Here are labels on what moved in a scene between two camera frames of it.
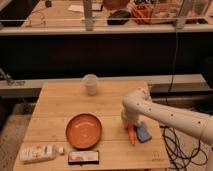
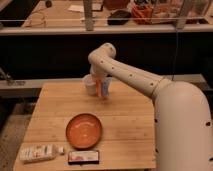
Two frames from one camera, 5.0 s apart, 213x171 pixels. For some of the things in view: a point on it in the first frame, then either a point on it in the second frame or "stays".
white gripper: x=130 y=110 → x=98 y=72
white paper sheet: x=76 y=7 stays
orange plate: x=83 y=131 stays
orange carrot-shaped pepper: x=131 y=131 → x=98 y=85
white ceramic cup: x=90 y=84 stays
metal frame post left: x=88 y=19 stays
